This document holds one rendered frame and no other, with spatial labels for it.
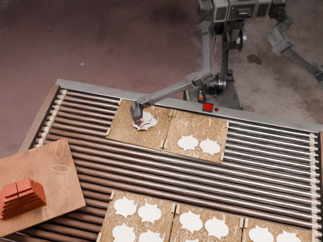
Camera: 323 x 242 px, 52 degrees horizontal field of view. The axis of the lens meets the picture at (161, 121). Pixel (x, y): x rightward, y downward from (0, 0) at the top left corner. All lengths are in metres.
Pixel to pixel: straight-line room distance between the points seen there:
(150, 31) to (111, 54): 0.62
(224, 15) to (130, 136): 1.07
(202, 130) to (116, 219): 0.85
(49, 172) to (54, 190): 0.13
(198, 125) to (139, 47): 2.03
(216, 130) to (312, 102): 1.83
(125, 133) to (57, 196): 0.63
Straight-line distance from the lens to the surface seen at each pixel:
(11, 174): 2.31
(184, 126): 2.40
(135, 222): 2.12
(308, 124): 2.66
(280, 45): 2.09
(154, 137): 2.35
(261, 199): 2.27
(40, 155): 2.30
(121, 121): 2.44
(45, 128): 2.54
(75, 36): 4.49
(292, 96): 4.00
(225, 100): 3.43
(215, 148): 2.32
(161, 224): 2.11
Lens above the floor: 2.97
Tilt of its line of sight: 57 degrees down
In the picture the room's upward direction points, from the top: straight up
